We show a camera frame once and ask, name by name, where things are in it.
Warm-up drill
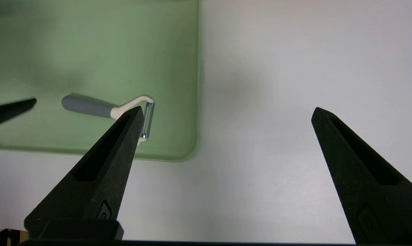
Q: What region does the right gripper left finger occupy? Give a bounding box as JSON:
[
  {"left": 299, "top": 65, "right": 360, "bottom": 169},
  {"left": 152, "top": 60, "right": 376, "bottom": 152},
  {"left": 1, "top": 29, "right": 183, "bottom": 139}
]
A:
[{"left": 24, "top": 107, "right": 145, "bottom": 240}]

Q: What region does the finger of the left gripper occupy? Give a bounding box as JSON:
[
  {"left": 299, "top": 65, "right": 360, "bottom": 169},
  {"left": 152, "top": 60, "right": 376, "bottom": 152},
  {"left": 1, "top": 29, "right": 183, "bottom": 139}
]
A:
[{"left": 0, "top": 98, "right": 37, "bottom": 130}]

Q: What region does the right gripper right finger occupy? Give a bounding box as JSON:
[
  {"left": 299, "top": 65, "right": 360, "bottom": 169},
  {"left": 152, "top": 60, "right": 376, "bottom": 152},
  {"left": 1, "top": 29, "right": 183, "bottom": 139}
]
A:
[{"left": 311, "top": 107, "right": 412, "bottom": 245}]

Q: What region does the grey handled white peeler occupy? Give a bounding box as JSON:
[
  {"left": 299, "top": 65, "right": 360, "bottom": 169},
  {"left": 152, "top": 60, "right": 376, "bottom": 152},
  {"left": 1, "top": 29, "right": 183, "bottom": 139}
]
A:
[{"left": 62, "top": 95, "right": 155, "bottom": 144}]

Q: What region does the light green plastic tray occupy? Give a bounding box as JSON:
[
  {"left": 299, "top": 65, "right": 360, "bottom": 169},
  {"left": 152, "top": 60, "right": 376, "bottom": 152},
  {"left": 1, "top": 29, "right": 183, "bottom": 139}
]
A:
[{"left": 0, "top": 0, "right": 199, "bottom": 162}]

